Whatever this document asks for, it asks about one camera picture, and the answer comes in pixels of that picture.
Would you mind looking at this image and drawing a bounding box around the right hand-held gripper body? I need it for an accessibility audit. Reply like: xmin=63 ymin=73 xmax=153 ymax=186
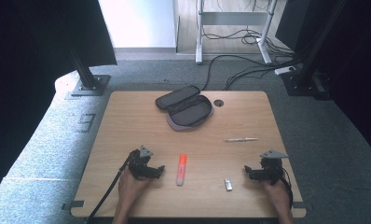
xmin=259 ymin=149 xmax=289 ymax=184

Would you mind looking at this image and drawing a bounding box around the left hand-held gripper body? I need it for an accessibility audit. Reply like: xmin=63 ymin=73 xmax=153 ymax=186
xmin=127 ymin=145 xmax=154 ymax=180

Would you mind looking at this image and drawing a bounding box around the orange highlighter pen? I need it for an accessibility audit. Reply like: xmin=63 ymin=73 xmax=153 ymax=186
xmin=175 ymin=153 xmax=188 ymax=188

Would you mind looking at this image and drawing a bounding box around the silver pen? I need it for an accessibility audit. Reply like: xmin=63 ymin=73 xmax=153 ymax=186
xmin=224 ymin=136 xmax=259 ymax=144

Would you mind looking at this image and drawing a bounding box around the black zip pencil case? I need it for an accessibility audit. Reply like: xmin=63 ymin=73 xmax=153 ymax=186
xmin=155 ymin=85 xmax=214 ymax=133

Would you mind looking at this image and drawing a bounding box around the person's left hand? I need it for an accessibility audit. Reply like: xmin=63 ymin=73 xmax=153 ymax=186
xmin=117 ymin=168 xmax=153 ymax=211

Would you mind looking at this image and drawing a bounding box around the person's right hand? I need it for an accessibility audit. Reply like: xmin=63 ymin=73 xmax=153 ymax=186
xmin=260 ymin=178 xmax=293 ymax=213

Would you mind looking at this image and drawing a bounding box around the black metal stand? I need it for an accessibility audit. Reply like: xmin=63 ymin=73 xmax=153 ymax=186
xmin=65 ymin=43 xmax=112 ymax=97
xmin=281 ymin=0 xmax=350 ymax=101

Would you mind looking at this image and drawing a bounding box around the white power strip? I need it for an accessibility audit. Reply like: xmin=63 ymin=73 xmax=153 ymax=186
xmin=273 ymin=65 xmax=296 ymax=77

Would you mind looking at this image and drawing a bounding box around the black curtain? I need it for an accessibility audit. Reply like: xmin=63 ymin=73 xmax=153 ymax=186
xmin=275 ymin=0 xmax=371 ymax=163
xmin=0 ymin=0 xmax=118 ymax=204

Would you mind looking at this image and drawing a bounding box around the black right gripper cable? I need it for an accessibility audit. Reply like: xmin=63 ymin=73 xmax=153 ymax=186
xmin=279 ymin=167 xmax=295 ymax=210

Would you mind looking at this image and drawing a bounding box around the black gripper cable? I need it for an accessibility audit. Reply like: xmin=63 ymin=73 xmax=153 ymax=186
xmin=84 ymin=149 xmax=139 ymax=224
xmin=279 ymin=167 xmax=295 ymax=210

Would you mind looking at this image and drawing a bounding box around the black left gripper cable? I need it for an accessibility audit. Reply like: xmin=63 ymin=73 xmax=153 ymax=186
xmin=84 ymin=149 xmax=139 ymax=224

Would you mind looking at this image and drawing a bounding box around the grey table bracket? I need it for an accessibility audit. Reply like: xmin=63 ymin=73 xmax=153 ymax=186
xmin=61 ymin=200 xmax=86 ymax=211

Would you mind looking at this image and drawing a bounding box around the black floor cable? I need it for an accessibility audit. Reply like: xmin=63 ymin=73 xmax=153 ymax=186
xmin=201 ymin=54 xmax=287 ymax=91

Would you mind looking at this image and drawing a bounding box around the tangle of black cables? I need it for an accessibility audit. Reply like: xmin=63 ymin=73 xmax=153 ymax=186
xmin=201 ymin=27 xmax=295 ymax=54

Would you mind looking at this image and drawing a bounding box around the white desk frame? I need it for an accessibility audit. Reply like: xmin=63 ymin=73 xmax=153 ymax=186
xmin=195 ymin=0 xmax=280 ymax=65

